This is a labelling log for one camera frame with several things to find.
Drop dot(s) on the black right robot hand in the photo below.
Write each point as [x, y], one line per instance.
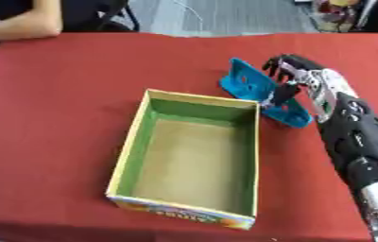
[294, 67]

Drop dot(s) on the blue plastic angled stand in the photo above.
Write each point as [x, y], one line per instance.
[250, 83]

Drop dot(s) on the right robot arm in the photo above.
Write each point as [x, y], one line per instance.
[358, 138]

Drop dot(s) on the open cardboard box green inside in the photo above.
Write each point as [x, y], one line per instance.
[192, 157]

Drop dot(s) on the colourful bag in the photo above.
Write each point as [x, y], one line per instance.
[335, 14]

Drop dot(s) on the black chair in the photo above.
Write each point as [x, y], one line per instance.
[123, 17]

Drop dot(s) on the person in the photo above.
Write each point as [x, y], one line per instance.
[18, 22]

